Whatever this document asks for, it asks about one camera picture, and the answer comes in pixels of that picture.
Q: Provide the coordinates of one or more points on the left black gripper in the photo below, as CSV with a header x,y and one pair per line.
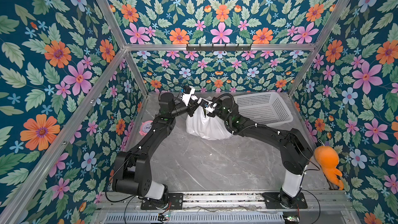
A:
x,y
190,107

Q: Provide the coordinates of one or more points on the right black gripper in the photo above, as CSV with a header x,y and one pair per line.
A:
x,y
210,112

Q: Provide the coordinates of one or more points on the white plastic bag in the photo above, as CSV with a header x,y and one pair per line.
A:
x,y
206,127

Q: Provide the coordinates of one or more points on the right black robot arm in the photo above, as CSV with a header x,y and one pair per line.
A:
x,y
294,149

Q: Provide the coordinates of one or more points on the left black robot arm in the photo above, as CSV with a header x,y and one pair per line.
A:
x,y
133,174

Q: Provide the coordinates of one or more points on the pink alarm clock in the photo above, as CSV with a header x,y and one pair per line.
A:
x,y
145,127

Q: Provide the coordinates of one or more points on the white perforated plastic basket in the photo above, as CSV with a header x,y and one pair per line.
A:
x,y
267,108

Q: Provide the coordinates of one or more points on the orange plush toy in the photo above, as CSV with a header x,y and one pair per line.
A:
x,y
328,159

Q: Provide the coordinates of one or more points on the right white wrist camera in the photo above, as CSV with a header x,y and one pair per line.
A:
x,y
207,105

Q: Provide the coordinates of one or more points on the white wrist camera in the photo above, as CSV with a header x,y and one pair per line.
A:
x,y
207,105
187,93

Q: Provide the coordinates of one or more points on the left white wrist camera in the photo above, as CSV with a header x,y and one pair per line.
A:
x,y
187,93

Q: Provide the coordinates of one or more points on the black hook rail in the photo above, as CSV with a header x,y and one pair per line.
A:
x,y
218,47

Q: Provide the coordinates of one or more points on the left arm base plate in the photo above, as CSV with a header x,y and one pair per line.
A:
x,y
168,201

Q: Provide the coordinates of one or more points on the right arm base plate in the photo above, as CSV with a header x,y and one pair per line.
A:
x,y
276,200

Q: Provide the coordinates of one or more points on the white vented cable duct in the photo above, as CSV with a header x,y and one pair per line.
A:
x,y
195,218

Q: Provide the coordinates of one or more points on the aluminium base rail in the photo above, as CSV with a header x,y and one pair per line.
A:
x,y
324,206

